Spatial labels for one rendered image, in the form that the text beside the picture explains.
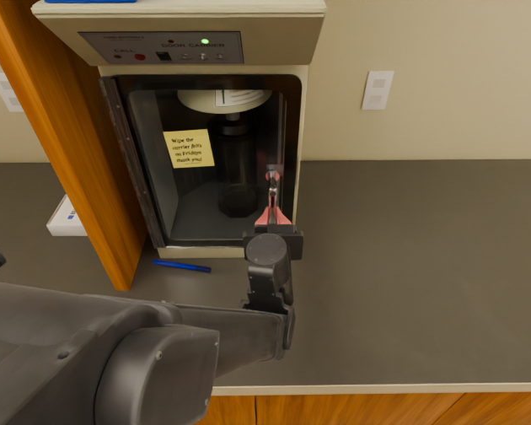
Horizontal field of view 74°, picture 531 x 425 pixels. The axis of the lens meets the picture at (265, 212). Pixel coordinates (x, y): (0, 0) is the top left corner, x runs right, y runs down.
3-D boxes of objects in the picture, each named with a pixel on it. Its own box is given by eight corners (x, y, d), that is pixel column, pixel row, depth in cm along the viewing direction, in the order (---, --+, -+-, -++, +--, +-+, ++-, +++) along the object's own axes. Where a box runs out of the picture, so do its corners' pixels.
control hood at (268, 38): (93, 60, 53) (67, -19, 46) (310, 59, 53) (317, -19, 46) (62, 94, 45) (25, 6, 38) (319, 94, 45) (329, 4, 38)
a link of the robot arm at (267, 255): (231, 344, 52) (288, 354, 49) (212, 302, 44) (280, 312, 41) (252, 277, 60) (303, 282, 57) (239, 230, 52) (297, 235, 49)
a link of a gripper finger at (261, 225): (254, 196, 66) (254, 233, 59) (293, 195, 66) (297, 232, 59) (256, 221, 71) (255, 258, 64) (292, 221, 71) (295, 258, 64)
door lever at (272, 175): (277, 207, 73) (265, 207, 73) (279, 169, 66) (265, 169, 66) (279, 225, 69) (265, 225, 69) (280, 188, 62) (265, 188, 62)
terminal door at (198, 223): (158, 245, 82) (104, 74, 54) (290, 244, 82) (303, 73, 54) (158, 248, 81) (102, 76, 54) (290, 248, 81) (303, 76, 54)
